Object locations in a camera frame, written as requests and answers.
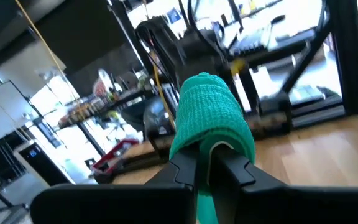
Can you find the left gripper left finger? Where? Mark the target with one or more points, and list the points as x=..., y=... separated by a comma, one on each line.
x=120, y=205

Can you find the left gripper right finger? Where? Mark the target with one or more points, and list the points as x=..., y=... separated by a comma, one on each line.
x=291, y=208

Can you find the green elastic bandage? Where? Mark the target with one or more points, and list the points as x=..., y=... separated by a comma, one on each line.
x=210, y=109

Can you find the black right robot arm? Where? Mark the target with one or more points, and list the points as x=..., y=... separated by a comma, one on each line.
x=197, y=53

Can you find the red plastic crate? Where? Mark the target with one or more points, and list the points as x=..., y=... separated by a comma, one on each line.
x=113, y=155

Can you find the black device with blue display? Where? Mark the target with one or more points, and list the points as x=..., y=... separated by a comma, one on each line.
x=42, y=161

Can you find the black shelf with bottles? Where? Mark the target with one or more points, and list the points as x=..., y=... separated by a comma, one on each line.
x=104, y=102

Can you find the whiteboard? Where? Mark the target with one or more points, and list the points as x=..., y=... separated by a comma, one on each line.
x=5, y=112

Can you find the black desk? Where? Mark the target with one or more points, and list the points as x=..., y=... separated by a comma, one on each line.
x=275, y=46

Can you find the black metal table frame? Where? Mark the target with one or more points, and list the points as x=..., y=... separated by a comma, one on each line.
x=350, y=62

